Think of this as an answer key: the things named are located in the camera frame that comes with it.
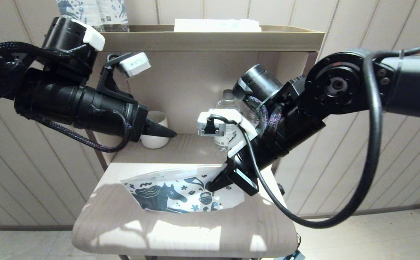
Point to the beige wooden shelf cabinet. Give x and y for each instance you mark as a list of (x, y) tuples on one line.
[(195, 231)]

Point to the small black knob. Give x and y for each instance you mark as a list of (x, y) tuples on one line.
[(280, 189)]

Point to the clear water bottle black cap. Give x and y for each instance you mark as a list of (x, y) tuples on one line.
[(226, 104), (248, 112)]

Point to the white ribbed mug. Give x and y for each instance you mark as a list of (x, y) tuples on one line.
[(156, 143)]

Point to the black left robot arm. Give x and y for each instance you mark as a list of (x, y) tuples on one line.
[(51, 97)]

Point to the patterned bags on top shelf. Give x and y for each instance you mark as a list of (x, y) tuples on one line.
[(69, 9)]

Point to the flat white blue packet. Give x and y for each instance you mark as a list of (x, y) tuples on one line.
[(213, 25)]

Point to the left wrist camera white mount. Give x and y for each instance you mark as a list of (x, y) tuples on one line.
[(134, 65)]

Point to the white blue horse print bag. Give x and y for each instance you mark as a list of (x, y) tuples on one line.
[(166, 195)]

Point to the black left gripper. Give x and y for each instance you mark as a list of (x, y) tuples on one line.
[(138, 122)]

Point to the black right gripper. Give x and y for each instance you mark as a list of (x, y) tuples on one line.
[(242, 173)]

